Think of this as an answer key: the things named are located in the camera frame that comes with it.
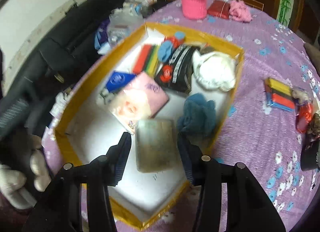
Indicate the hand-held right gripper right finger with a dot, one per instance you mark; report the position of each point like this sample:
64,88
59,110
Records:
186,164

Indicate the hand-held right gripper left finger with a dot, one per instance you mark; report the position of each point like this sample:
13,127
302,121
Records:
122,161

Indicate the dark label tissue pack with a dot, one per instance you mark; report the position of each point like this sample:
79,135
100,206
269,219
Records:
157,146

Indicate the yellow cardboard box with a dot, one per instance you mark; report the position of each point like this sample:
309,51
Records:
82,131

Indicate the black foil snack packet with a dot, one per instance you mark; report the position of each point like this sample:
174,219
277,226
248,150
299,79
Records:
177,69

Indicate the white towel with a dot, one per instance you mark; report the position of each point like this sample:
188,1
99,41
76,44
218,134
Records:
215,71

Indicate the blue fluffy cloth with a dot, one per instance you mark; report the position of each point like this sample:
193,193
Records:
197,111

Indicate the pink baby tissue pack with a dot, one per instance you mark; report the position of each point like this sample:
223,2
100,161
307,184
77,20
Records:
140,99

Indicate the blue white packet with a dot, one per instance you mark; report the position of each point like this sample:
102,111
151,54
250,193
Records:
118,81

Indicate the white plush toy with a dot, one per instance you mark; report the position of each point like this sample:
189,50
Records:
22,177

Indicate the colourful clay pack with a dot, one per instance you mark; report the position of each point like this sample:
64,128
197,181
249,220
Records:
280,94
146,59

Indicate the small blue knitted cloth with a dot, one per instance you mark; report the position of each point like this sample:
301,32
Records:
168,46

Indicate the black jacket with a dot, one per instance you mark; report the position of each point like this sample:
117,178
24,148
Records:
62,54

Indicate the black electric motor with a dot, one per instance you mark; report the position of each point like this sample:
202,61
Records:
311,154

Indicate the red plastic bag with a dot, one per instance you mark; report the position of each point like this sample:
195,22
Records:
303,116

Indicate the purple plastic bag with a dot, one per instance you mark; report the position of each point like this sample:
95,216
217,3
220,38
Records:
102,34

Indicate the brown patterned fuzzy cloth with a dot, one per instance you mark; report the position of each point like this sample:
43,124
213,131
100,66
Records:
314,125

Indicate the clear plastic bags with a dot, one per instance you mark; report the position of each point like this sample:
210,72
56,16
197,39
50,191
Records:
135,6

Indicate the red packet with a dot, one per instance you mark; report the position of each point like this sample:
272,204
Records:
218,9

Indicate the pink fluffy yarn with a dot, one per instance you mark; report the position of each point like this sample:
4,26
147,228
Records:
240,11

